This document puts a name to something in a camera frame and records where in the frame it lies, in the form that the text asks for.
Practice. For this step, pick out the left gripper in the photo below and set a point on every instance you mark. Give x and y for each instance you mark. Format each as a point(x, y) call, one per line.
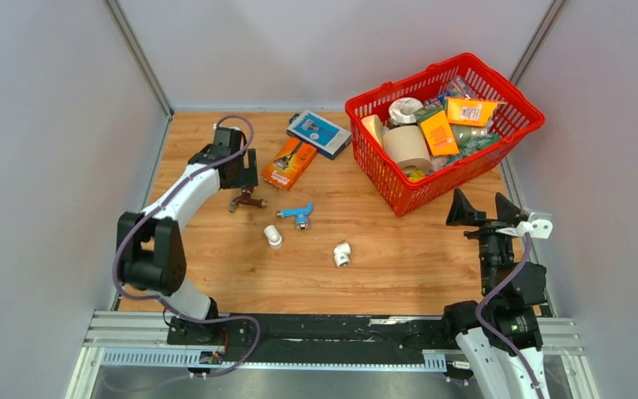
point(247, 177)

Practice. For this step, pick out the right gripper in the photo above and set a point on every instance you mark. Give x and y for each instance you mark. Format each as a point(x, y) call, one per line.
point(462, 213)

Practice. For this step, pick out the brown water faucet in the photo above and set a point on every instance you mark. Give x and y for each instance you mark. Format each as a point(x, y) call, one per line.
point(246, 198)

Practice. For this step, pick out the white pipe elbow fitting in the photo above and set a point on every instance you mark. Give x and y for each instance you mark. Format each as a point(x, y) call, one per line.
point(342, 254)
point(273, 236)

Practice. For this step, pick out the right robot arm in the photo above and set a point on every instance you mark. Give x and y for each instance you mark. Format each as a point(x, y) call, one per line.
point(500, 335)

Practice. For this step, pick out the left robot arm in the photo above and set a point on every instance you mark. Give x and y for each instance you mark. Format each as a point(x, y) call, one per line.
point(150, 252)

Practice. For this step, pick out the blue water faucet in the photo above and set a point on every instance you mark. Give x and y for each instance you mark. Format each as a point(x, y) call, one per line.
point(300, 215)

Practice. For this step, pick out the orange razor box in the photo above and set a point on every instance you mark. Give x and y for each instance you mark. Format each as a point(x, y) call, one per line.
point(288, 165)

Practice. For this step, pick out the green plastic packet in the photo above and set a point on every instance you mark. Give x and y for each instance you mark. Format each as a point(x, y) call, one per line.
point(471, 139)

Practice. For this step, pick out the orange green sponge box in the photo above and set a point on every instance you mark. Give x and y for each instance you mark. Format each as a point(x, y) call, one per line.
point(433, 122)

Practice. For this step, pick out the blue white box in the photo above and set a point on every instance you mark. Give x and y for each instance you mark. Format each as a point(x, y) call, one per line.
point(326, 136)

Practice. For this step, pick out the brown paper roll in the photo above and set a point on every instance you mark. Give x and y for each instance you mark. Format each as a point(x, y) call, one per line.
point(406, 146)

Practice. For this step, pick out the red plastic basket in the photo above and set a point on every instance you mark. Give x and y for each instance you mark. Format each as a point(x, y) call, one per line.
point(513, 121)

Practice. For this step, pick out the orange packet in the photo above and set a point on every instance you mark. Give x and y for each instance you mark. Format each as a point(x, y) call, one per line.
point(470, 111)

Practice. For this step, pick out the white tape roll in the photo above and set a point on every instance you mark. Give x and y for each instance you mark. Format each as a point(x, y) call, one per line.
point(402, 111)

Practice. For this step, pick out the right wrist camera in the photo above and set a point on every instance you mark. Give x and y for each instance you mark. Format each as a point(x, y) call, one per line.
point(538, 225)

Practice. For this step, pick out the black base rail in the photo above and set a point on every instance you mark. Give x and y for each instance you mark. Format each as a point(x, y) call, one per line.
point(321, 338)

